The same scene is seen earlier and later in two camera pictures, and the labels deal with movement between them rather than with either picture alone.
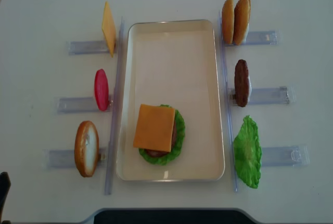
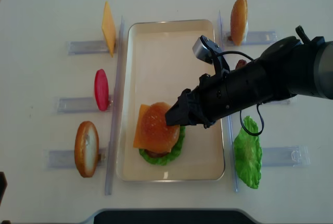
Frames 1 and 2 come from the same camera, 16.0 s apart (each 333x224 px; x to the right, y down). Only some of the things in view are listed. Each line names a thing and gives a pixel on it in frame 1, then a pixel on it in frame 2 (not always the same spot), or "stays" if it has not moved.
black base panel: [169, 215] stays
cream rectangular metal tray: [174, 63] stays
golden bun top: [241, 19] → [156, 134]
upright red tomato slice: [101, 89] stays
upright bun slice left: [87, 148] stays
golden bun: [228, 20] → [238, 21]
